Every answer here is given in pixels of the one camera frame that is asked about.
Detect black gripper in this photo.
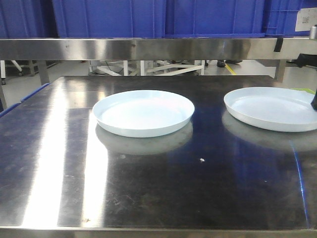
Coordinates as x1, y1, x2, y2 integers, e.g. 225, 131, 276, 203
296, 54, 317, 111

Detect light blue plate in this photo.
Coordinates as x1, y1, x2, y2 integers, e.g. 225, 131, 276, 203
92, 90, 195, 138
223, 87, 317, 132

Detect black tape strip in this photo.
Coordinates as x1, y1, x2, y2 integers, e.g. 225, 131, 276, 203
273, 38, 284, 53

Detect green tray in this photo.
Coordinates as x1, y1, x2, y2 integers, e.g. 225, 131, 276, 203
292, 88, 315, 94

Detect white paper label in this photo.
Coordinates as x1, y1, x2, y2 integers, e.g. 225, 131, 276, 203
295, 7, 317, 32

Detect right blue plastic bin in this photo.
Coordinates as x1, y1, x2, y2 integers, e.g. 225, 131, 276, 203
165, 0, 317, 38

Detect blue plastic bin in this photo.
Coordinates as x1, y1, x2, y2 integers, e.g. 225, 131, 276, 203
0, 0, 58, 39
165, 0, 317, 38
53, 0, 166, 39

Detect middle blue plastic bin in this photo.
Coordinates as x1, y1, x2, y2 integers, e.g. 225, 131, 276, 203
53, 0, 166, 39

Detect left blue plastic bin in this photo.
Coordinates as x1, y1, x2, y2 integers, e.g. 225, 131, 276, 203
0, 0, 58, 39

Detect white metal frame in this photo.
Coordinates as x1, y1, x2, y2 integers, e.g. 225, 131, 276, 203
89, 60, 207, 76

